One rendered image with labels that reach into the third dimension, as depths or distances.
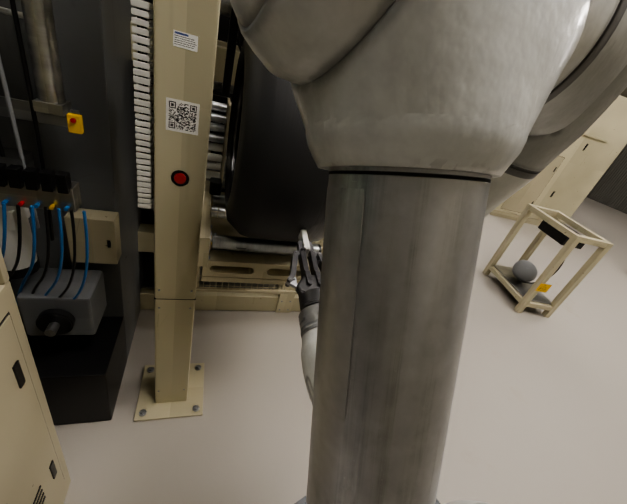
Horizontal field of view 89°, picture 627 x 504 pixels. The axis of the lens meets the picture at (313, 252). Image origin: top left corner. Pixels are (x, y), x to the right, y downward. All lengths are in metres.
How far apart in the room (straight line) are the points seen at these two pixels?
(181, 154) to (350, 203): 0.78
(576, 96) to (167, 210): 0.91
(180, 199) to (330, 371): 0.82
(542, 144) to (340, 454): 0.29
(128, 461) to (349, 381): 1.41
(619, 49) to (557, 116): 0.05
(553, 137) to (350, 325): 0.23
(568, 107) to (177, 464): 1.53
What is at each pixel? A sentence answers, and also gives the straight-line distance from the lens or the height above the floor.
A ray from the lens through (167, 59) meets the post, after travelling 0.89.
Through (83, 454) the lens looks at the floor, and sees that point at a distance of 1.63.
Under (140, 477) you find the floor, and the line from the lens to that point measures 1.56.
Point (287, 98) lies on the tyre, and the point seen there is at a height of 1.34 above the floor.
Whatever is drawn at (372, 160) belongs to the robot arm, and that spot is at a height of 1.39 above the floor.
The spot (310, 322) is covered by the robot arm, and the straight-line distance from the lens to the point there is 0.66.
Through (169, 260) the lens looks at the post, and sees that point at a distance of 1.09.
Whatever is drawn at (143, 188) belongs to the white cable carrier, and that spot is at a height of 1.01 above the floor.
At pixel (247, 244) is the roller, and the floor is 0.91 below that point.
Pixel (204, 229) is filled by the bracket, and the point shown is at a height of 0.95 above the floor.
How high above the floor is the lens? 1.43
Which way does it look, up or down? 31 degrees down
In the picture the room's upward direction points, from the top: 17 degrees clockwise
